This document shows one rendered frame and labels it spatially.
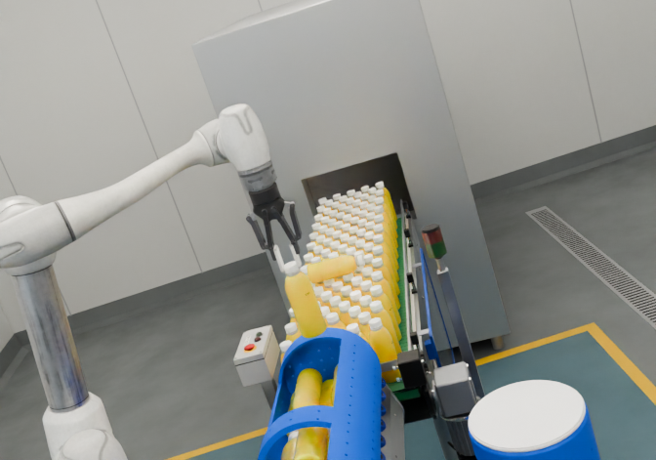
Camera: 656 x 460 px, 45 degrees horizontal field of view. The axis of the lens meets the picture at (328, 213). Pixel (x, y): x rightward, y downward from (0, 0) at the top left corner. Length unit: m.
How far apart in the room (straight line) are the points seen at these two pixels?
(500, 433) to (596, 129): 5.13
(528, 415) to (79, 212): 1.14
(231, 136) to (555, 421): 1.01
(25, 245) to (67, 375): 0.42
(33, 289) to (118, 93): 4.48
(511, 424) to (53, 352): 1.12
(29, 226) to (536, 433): 1.22
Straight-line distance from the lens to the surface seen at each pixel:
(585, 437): 1.98
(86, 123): 6.53
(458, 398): 2.58
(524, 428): 1.96
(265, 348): 2.60
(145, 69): 6.39
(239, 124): 1.95
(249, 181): 1.99
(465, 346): 2.82
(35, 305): 2.07
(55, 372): 2.13
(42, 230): 1.86
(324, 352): 2.28
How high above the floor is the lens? 2.15
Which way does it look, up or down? 16 degrees down
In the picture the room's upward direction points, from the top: 18 degrees counter-clockwise
